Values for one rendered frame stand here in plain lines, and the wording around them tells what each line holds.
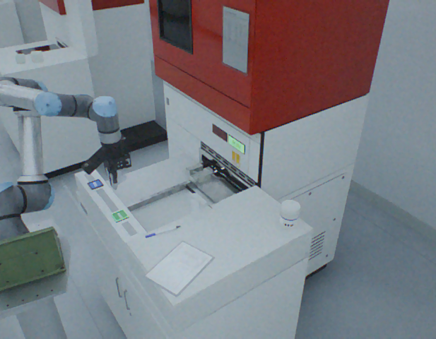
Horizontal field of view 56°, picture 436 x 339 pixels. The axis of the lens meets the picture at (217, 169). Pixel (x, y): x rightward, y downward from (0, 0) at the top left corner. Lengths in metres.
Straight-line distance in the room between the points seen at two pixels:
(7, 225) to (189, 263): 0.69
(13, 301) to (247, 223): 0.90
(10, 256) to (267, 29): 1.21
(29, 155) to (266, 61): 1.00
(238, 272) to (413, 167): 1.96
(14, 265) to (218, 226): 0.75
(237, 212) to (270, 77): 0.54
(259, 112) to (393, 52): 1.55
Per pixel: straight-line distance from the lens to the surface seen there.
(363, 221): 3.27
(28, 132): 1.81
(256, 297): 1.64
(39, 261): 1.68
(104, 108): 1.41
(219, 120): 1.91
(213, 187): 1.94
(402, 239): 3.23
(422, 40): 2.90
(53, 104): 1.41
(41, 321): 1.99
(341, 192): 2.40
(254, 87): 1.57
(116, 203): 1.77
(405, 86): 3.01
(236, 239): 1.55
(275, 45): 1.58
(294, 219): 1.57
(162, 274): 1.44
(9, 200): 1.75
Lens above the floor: 2.03
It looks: 34 degrees down
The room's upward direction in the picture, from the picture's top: straight up
